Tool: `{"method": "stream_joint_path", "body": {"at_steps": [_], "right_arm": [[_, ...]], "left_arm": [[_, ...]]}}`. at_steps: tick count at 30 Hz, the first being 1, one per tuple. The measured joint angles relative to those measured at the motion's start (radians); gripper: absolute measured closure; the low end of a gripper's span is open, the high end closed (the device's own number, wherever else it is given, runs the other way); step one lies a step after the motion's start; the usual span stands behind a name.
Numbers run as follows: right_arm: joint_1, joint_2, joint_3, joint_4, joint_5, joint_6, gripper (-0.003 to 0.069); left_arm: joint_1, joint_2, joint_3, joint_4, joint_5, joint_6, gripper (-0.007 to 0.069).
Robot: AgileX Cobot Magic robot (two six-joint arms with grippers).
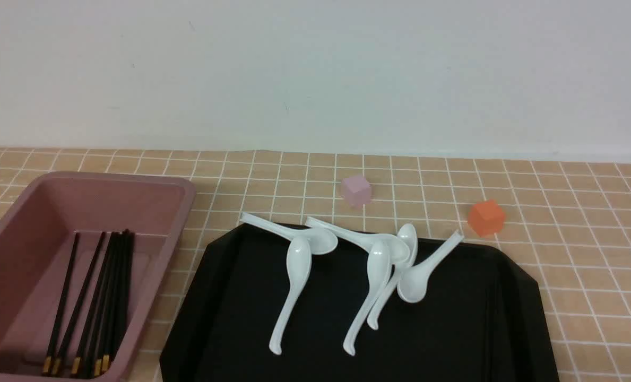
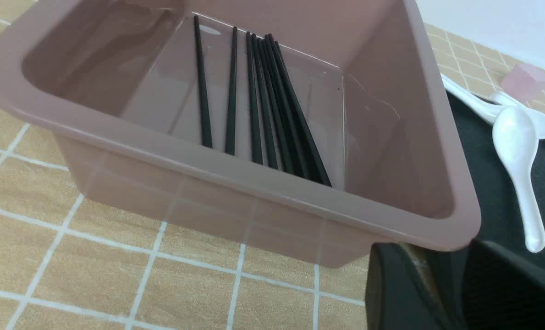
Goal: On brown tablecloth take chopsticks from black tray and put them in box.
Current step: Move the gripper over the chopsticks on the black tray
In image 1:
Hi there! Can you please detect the pink cube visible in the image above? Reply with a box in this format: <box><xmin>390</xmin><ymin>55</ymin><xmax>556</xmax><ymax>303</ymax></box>
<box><xmin>340</xmin><ymin>175</ymin><xmax>373</xmax><ymax>208</ymax></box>

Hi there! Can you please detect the white soup spoon far left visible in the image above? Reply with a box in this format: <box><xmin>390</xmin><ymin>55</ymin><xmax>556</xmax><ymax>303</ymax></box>
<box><xmin>240</xmin><ymin>212</ymin><xmax>339</xmax><ymax>255</ymax></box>

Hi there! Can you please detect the white soup spoon long left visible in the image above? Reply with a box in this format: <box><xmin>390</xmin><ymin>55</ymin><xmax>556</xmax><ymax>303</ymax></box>
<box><xmin>269</xmin><ymin>236</ymin><xmax>312</xmax><ymax>355</ymax></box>

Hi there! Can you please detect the white soup spoon long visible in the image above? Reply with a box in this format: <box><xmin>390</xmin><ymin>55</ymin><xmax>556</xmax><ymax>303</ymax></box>
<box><xmin>343</xmin><ymin>241</ymin><xmax>392</xmax><ymax>356</ymax></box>
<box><xmin>269</xmin><ymin>236</ymin><xmax>312</xmax><ymax>355</ymax></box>

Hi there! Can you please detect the white soup spoon long middle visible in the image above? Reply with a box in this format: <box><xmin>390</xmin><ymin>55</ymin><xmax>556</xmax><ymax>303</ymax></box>
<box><xmin>343</xmin><ymin>241</ymin><xmax>392</xmax><ymax>356</ymax></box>

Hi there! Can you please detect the white soup spoon inner right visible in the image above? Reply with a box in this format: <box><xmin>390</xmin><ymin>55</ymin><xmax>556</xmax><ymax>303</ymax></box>
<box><xmin>367</xmin><ymin>223</ymin><xmax>419</xmax><ymax>331</ymax></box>

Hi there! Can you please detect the white soup spoon upper middle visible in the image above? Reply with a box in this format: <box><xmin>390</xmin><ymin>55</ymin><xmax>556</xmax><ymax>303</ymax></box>
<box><xmin>305</xmin><ymin>216</ymin><xmax>411</xmax><ymax>264</ymax></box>

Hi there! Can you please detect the white soup spoon far right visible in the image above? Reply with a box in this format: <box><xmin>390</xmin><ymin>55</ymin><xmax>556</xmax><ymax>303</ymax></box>
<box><xmin>397</xmin><ymin>231</ymin><xmax>465</xmax><ymax>303</ymax></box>

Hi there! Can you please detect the orange cube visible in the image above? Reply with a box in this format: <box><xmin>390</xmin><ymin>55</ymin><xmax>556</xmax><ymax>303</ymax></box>
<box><xmin>467</xmin><ymin>199</ymin><xmax>506</xmax><ymax>237</ymax></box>

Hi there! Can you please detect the black plastic tray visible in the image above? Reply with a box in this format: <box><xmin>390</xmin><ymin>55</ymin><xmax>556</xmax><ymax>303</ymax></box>
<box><xmin>160</xmin><ymin>224</ymin><xmax>559</xmax><ymax>381</ymax></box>

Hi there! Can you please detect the black chopstick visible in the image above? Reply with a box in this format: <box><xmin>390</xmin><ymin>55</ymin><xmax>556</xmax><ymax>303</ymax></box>
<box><xmin>50</xmin><ymin>231</ymin><xmax>106</xmax><ymax>377</ymax></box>
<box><xmin>41</xmin><ymin>231</ymin><xmax>80</xmax><ymax>377</ymax></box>
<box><xmin>101</xmin><ymin>229</ymin><xmax>133</xmax><ymax>373</ymax></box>
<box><xmin>70</xmin><ymin>232</ymin><xmax>119</xmax><ymax>379</ymax></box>
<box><xmin>92</xmin><ymin>230</ymin><xmax>127</xmax><ymax>378</ymax></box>

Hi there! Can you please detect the black chopstick rightmost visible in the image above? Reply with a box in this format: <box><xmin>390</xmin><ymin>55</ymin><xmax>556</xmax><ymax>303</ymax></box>
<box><xmin>101</xmin><ymin>229</ymin><xmax>133</xmax><ymax>373</ymax></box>

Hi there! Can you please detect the pink plastic bin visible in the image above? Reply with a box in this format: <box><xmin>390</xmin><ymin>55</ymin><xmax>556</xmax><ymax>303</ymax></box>
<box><xmin>0</xmin><ymin>172</ymin><xmax>196</xmax><ymax>381</ymax></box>

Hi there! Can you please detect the black chopstick leftmost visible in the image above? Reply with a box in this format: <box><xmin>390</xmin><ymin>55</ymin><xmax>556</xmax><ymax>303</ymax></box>
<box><xmin>41</xmin><ymin>231</ymin><xmax>80</xmax><ymax>377</ymax></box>

